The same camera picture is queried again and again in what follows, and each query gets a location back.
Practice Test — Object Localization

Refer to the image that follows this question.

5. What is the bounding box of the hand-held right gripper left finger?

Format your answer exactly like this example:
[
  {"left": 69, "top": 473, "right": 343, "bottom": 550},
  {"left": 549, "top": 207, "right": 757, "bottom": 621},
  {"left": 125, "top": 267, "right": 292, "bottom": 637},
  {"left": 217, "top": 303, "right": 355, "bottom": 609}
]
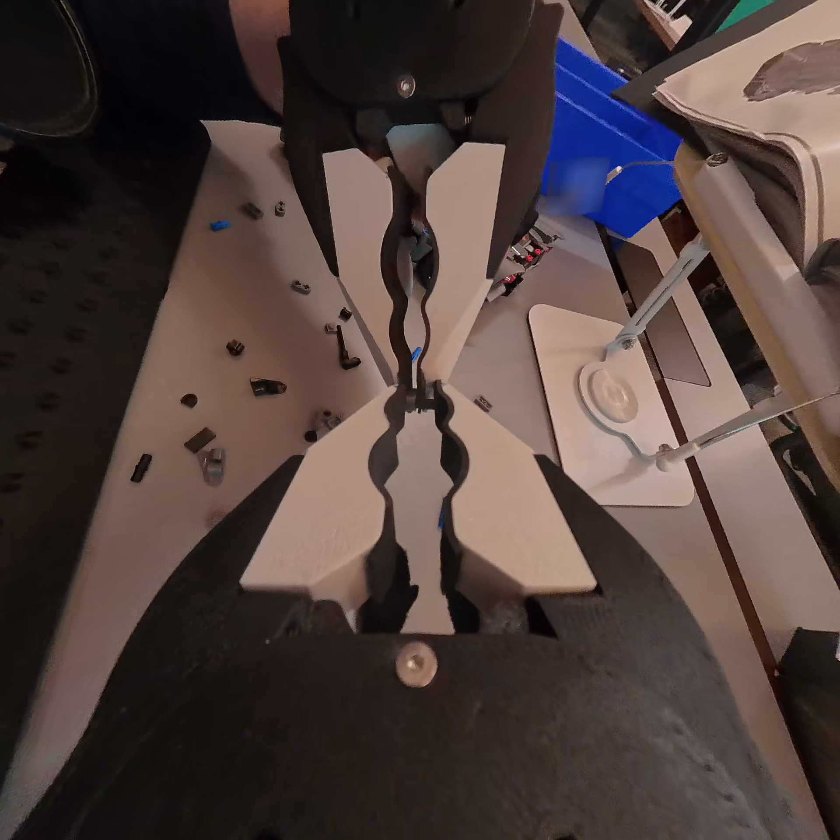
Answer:
[{"left": 239, "top": 384, "right": 421, "bottom": 634}]

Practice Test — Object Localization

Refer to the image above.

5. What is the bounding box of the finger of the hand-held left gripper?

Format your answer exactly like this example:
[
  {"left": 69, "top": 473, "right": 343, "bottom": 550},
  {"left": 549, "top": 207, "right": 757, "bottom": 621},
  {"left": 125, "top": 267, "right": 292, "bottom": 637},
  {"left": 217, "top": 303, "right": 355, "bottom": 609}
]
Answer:
[
  {"left": 416, "top": 141, "right": 508, "bottom": 385},
  {"left": 322, "top": 147, "right": 414, "bottom": 389}
]

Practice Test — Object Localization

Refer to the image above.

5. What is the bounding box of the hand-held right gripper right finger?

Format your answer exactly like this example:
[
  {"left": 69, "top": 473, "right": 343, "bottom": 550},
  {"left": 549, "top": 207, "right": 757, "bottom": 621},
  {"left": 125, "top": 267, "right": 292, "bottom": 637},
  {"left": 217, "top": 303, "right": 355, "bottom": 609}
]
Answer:
[{"left": 433, "top": 381, "right": 599, "bottom": 635}]

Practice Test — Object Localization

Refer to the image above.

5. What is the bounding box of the small lego axle assembly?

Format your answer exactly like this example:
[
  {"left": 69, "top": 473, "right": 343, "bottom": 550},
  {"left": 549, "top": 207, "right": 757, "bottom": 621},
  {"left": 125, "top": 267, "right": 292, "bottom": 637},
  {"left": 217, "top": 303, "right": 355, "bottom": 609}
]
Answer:
[{"left": 402, "top": 379, "right": 448, "bottom": 416}]

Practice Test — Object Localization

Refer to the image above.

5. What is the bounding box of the partly built lego car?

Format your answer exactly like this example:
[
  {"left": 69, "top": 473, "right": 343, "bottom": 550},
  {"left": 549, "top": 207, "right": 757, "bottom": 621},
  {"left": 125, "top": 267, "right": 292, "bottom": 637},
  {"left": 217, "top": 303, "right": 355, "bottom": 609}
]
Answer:
[{"left": 403, "top": 220, "right": 565, "bottom": 303}]

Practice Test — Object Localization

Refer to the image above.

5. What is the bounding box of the lego instruction booklet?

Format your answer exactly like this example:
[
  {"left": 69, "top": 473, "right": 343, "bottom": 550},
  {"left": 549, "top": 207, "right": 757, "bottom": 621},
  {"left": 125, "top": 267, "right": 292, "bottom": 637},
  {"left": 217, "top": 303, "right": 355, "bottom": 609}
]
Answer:
[{"left": 613, "top": 0, "right": 840, "bottom": 263}]

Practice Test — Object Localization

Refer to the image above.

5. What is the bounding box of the white book stand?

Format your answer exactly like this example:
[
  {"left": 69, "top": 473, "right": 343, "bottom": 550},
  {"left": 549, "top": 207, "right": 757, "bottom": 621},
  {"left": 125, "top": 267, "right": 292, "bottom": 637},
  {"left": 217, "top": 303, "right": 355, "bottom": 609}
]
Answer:
[{"left": 528, "top": 141, "right": 840, "bottom": 509}]

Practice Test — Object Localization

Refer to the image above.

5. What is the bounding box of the blue storage bin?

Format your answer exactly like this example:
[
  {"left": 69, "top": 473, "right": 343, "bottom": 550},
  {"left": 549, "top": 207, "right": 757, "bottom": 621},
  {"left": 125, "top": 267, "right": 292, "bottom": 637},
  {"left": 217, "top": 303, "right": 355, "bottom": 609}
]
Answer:
[{"left": 538, "top": 36, "right": 686, "bottom": 240}]

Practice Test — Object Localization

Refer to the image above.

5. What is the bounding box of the black chair armrest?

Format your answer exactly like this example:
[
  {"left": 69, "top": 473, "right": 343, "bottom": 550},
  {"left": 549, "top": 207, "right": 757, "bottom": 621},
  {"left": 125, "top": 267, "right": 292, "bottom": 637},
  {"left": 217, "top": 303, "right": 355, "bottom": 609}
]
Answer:
[{"left": 0, "top": 0, "right": 99, "bottom": 139}]

